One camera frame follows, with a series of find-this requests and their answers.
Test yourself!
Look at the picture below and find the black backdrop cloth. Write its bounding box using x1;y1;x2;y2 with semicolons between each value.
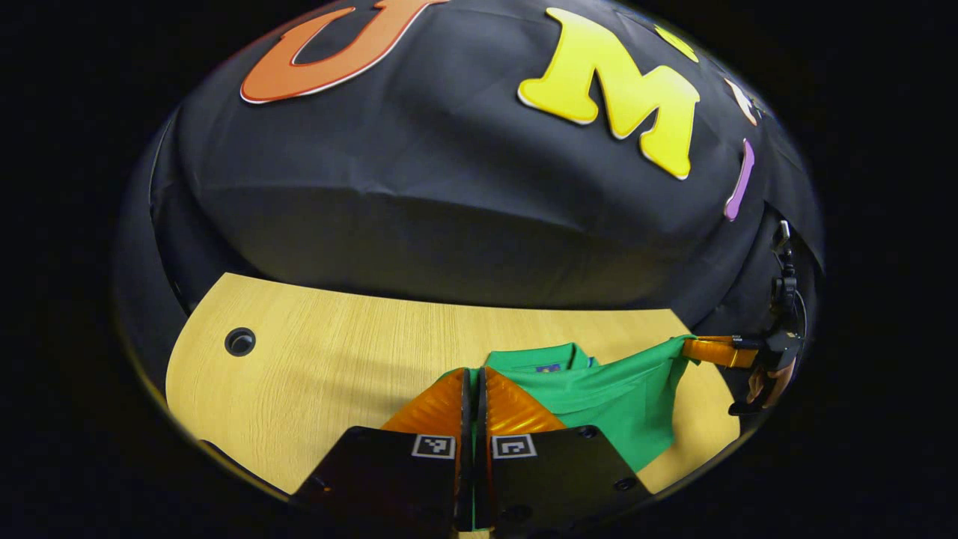
112;0;828;375

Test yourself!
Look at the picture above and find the green T-shirt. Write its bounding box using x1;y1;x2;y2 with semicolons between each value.
442;335;697;529

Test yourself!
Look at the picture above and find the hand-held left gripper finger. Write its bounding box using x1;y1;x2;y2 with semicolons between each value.
476;367;653;536
290;367;474;536

